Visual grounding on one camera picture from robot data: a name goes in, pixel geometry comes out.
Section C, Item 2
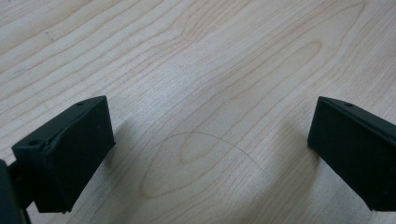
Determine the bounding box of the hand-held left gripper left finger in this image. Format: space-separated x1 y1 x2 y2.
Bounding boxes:
11 95 117 215

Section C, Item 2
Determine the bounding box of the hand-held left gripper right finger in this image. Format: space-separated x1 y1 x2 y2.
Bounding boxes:
307 95 396 212

